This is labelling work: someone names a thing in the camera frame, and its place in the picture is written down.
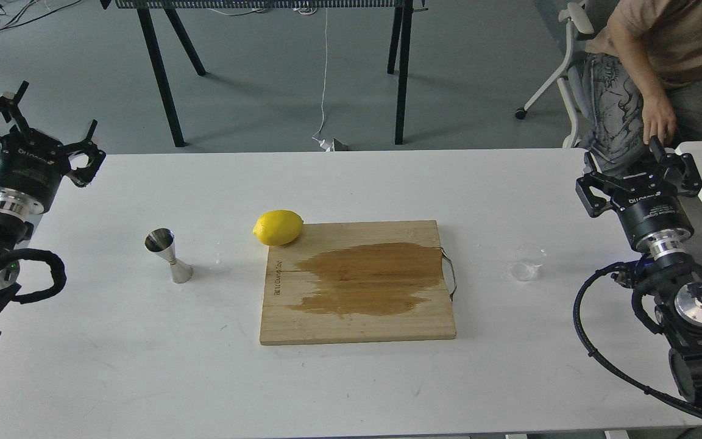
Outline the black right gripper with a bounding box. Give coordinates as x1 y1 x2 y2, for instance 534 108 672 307
576 137 702 253

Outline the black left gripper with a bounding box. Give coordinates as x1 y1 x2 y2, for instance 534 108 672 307
0 81 107 213

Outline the clear plastic measuring cup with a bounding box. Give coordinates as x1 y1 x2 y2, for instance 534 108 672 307
509 243 548 282

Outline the steel double jigger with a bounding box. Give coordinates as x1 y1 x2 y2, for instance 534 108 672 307
144 227 193 284

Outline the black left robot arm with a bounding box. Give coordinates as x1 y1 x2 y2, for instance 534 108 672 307
0 82 106 336

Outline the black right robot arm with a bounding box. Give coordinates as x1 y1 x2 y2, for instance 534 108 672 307
573 137 702 419

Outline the person's right hand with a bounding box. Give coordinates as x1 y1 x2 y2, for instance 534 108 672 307
642 95 677 146

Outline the seated person in beige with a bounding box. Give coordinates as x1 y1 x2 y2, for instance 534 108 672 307
583 1 702 176

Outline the white office chair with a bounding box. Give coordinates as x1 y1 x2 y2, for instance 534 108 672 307
514 1 616 148

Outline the yellow lemon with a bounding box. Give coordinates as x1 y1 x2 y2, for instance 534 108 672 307
252 210 304 246

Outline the wooden cutting board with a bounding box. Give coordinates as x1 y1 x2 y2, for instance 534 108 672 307
260 220 456 346

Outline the black metal table frame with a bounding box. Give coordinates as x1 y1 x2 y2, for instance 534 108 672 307
100 0 430 148

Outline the white hanging cable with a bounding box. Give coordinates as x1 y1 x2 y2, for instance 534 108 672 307
311 9 349 152

